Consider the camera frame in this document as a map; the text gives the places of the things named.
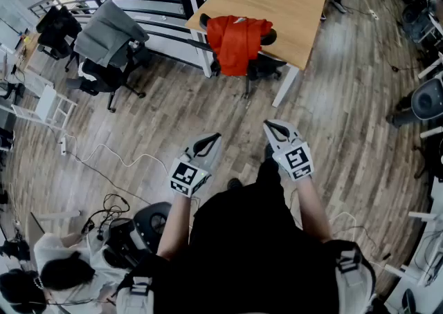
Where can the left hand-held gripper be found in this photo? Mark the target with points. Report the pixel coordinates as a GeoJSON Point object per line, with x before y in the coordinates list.
{"type": "Point", "coordinates": [188, 176]}

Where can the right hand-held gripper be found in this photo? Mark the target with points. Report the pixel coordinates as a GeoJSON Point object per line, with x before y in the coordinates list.
{"type": "Point", "coordinates": [296, 160]}

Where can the red t-shirt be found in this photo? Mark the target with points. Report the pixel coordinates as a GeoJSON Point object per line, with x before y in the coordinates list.
{"type": "Point", "coordinates": [235, 43]}

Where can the person's right forearm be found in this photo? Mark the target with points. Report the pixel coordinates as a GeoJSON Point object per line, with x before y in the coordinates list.
{"type": "Point", "coordinates": [313, 209]}

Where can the person's left forearm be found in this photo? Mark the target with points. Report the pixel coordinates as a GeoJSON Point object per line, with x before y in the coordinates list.
{"type": "Point", "coordinates": [174, 226]}

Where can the black and white office chair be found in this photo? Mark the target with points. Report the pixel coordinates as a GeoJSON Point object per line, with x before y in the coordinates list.
{"type": "Point", "coordinates": [152, 219]}

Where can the grey office chair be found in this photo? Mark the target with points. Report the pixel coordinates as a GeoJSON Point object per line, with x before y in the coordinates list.
{"type": "Point", "coordinates": [427, 100]}

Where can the person's left shoe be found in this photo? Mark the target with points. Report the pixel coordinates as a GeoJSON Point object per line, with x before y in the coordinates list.
{"type": "Point", "coordinates": [234, 183]}

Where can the person's dark clothing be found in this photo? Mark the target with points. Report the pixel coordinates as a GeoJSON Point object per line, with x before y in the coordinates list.
{"type": "Point", "coordinates": [242, 254]}

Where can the white power strip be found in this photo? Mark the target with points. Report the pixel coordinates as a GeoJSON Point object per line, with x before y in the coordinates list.
{"type": "Point", "coordinates": [372, 13]}
{"type": "Point", "coordinates": [63, 146]}

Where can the grey jacket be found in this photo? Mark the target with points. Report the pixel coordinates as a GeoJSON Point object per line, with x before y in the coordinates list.
{"type": "Point", "coordinates": [104, 36]}

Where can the white stool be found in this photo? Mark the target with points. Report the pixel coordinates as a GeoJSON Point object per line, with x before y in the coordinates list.
{"type": "Point", "coordinates": [46, 101]}

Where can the white desk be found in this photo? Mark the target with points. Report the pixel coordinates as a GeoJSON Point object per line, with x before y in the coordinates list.
{"type": "Point", "coordinates": [412, 272]}

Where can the cluttered wooden desk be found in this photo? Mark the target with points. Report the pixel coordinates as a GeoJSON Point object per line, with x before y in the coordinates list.
{"type": "Point", "coordinates": [33, 50]}

